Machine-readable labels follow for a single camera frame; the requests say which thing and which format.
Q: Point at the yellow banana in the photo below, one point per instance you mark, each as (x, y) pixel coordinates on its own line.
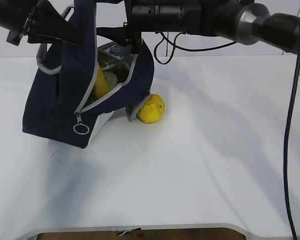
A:
(101, 87)

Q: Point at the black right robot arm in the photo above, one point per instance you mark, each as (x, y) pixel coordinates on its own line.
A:
(242, 21)

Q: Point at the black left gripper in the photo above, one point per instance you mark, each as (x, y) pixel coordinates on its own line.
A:
(41, 23)

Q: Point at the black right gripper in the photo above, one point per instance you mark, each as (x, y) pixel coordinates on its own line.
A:
(124, 36)

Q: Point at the green lid glass food container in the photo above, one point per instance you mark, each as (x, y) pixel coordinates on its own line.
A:
(111, 79)

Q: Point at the navy blue insulated lunch bag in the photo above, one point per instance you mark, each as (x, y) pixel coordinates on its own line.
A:
(57, 106)

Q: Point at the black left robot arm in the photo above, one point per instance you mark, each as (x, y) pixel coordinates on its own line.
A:
(10, 10)

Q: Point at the yellow pear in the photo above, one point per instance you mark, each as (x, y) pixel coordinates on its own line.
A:
(152, 110)

